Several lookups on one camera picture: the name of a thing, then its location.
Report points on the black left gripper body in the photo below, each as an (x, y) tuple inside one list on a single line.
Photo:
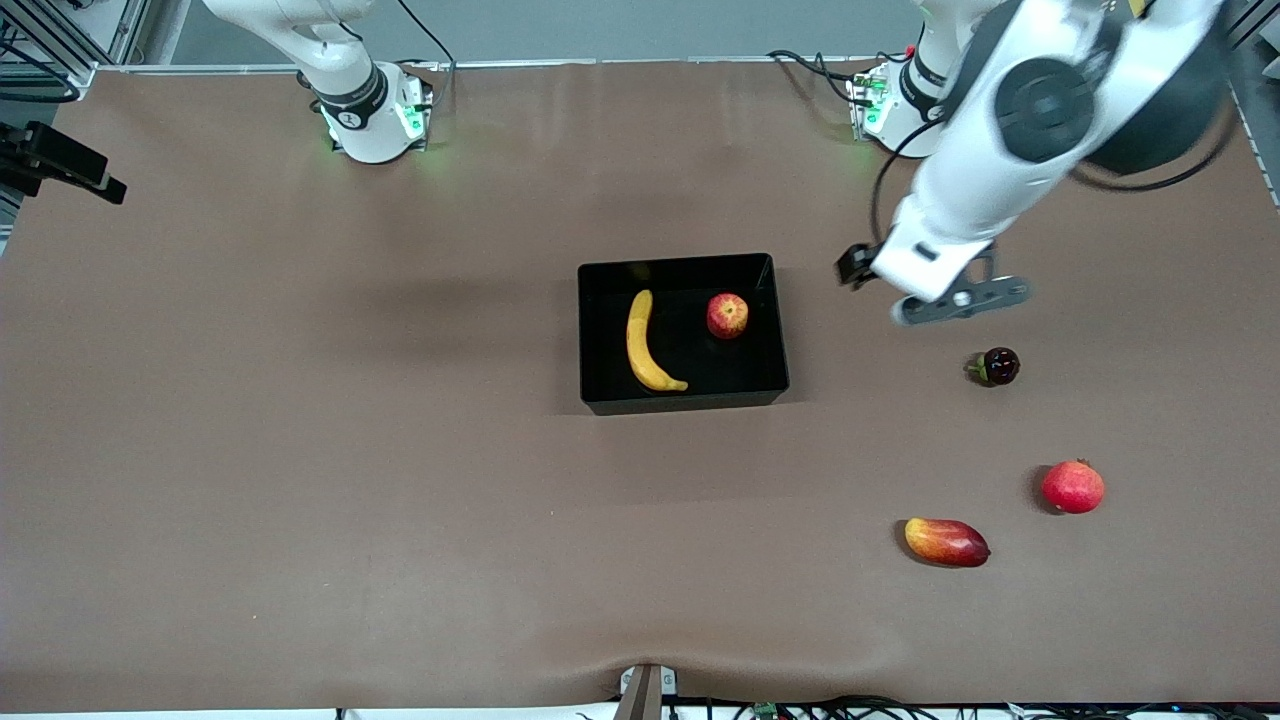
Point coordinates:
[(855, 265)]

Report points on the small red yellow apple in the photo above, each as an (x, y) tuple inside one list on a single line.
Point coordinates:
[(727, 316)]

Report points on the black plastic box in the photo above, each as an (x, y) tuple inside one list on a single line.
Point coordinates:
[(720, 365)]

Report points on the yellow banana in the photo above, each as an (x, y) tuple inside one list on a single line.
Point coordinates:
[(640, 350)]

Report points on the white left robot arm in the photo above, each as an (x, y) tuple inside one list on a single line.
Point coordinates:
[(950, 200)]

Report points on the dark purple mangosteen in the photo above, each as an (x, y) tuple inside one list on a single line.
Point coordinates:
[(1000, 366)]

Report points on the red yellow mango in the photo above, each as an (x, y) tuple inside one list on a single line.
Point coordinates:
[(945, 542)]

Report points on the red pomegranate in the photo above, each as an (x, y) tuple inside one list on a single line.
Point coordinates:
[(1073, 488)]

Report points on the small green circuit board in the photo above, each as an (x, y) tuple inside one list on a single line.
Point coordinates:
[(765, 710)]

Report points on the brown table cover mat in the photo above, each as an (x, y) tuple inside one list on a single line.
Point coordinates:
[(400, 500)]

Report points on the aluminium frame with black struts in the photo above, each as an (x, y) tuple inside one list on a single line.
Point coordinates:
[(125, 25)]

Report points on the silver table edge rail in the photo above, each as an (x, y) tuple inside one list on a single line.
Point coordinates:
[(600, 63)]

